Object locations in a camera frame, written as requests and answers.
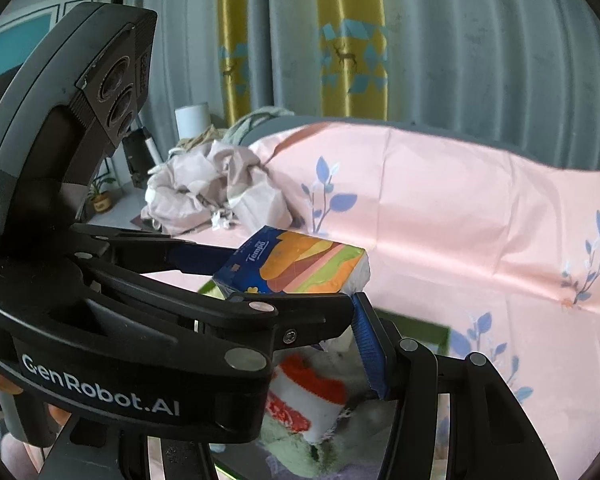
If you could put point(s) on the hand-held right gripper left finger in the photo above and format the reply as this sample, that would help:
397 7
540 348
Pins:
110 460

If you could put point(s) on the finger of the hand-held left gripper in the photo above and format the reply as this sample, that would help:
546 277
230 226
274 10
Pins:
200 257
305 317

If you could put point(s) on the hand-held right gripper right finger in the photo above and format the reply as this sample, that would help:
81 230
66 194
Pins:
370 355

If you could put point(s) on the blue colourful tissue pack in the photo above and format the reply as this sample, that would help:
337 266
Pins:
290 265

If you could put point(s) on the green cardboard box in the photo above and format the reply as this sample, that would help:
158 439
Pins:
425 335

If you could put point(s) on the red and white sock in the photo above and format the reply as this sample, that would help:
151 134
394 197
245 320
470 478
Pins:
305 400

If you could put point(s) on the person's left hand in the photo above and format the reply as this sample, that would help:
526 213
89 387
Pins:
0 377

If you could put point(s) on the crumpled beige cloth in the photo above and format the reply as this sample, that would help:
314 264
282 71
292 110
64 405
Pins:
205 180

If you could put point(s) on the potted plant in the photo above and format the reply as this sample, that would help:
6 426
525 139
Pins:
100 202

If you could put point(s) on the black stand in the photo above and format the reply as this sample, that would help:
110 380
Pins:
137 155

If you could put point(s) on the white cylinder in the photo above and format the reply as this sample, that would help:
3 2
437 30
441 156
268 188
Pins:
192 120

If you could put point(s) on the striped grey-green blanket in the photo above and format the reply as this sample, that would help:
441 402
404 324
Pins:
250 125

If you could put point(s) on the pink printed bedsheet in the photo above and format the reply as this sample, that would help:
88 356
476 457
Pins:
455 210

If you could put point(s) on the grey and yellow curtain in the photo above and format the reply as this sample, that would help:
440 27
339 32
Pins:
455 35

